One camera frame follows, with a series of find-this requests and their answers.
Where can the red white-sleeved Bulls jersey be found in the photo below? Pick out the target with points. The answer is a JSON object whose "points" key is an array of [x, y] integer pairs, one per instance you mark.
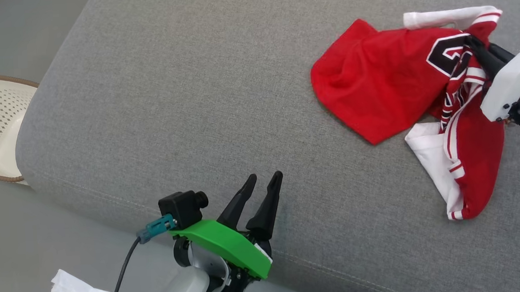
{"points": [[381, 77]]}

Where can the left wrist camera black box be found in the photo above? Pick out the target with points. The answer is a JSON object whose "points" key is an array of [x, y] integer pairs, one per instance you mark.
{"points": [[181, 210]]}

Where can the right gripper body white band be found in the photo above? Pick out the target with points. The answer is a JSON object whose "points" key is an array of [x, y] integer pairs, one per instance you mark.
{"points": [[512, 81]]}

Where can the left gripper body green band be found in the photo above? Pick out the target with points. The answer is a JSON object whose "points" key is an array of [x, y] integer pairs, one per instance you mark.
{"points": [[229, 247]]}

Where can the grey fabric sofa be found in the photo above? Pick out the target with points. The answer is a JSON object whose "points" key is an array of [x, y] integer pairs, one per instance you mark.
{"points": [[239, 98]]}

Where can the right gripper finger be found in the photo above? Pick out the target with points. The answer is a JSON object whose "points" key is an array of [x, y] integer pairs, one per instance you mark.
{"points": [[502, 53], [487, 58]]}

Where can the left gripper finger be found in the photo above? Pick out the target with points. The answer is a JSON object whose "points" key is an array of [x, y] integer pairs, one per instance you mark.
{"points": [[238, 202], [265, 212]]}

